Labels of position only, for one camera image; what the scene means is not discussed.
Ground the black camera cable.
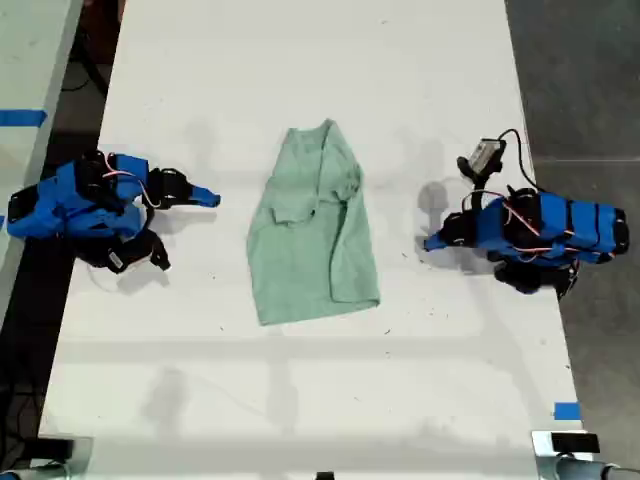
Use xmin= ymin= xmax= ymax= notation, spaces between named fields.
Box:
xmin=498 ymin=128 xmax=544 ymax=194

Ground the grey black camera box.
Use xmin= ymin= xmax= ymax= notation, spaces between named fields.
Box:
xmin=469 ymin=138 xmax=507 ymax=176

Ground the metal table clamp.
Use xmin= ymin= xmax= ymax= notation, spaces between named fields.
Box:
xmin=0 ymin=435 xmax=95 ymax=480
xmin=530 ymin=429 xmax=640 ymax=480

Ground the black camera stalk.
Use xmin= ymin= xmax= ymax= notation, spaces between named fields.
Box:
xmin=456 ymin=155 xmax=489 ymax=211

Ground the long blue tape strip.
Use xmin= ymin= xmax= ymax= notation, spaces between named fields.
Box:
xmin=0 ymin=109 xmax=49 ymax=128

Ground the small black box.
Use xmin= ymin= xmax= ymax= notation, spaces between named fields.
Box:
xmin=36 ymin=437 xmax=76 ymax=462
xmin=549 ymin=432 xmax=601 ymax=454

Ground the small blue tape piece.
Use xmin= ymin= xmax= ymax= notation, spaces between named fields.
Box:
xmin=553 ymin=401 xmax=583 ymax=422

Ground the black camera box white label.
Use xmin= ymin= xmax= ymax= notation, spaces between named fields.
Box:
xmin=99 ymin=232 xmax=172 ymax=275

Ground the black floor cable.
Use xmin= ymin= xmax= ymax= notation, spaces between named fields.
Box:
xmin=0 ymin=382 xmax=44 ymax=454
xmin=60 ymin=47 xmax=110 ymax=97

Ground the white side table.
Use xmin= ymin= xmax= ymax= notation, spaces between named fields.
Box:
xmin=0 ymin=0 xmax=86 ymax=326

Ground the pale green t-shirt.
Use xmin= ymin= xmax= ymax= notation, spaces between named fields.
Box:
xmin=246 ymin=118 xmax=382 ymax=327

